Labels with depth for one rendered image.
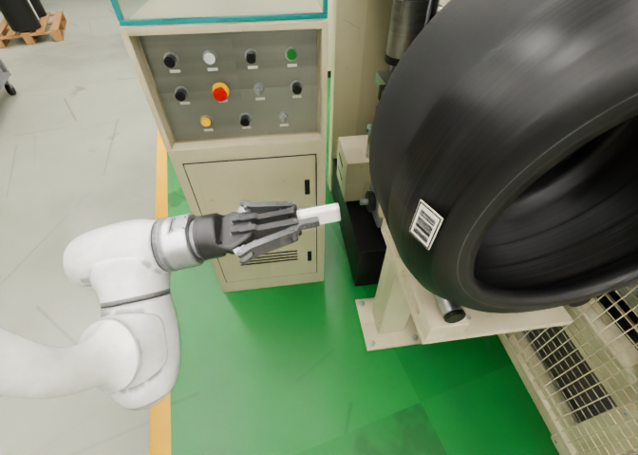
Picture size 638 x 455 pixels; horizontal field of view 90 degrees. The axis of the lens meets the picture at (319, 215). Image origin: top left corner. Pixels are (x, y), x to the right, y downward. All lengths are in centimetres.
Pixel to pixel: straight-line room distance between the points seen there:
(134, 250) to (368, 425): 123
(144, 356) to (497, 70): 57
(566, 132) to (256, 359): 147
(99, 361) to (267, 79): 87
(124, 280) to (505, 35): 59
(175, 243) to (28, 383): 22
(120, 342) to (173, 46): 82
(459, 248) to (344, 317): 128
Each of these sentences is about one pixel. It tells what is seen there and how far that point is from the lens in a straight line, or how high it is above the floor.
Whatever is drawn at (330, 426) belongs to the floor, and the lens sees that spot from 154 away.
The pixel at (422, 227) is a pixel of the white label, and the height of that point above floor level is 120.
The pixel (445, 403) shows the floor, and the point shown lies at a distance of 165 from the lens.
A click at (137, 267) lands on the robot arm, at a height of 111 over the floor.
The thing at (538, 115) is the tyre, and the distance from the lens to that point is 40.
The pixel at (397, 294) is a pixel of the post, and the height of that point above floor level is 36.
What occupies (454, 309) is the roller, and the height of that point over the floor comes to 92.
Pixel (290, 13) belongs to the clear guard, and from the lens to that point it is 103.
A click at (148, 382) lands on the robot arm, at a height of 100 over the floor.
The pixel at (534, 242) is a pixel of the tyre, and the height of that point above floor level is 93.
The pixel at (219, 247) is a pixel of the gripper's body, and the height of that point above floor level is 112.
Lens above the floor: 151
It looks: 45 degrees down
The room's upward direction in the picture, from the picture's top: straight up
